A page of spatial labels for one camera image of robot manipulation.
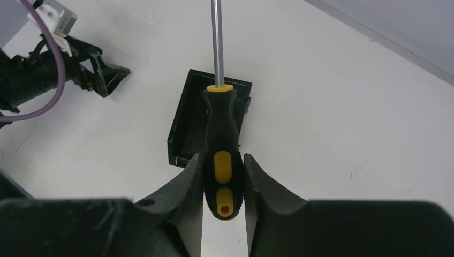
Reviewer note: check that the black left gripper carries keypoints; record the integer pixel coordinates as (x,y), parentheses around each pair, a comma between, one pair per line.
(25,78)

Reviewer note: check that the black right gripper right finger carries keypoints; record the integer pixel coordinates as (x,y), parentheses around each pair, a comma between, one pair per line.
(280,223)

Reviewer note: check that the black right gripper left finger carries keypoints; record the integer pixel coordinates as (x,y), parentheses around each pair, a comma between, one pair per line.
(168,222)

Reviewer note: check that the black yellow handled screwdriver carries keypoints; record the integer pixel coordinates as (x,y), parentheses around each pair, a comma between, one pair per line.
(223,177)

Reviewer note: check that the black plastic bin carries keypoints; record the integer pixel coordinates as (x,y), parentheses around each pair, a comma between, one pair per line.
(187,133)

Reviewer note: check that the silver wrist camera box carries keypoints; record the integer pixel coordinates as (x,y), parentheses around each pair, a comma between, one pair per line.
(58,18)

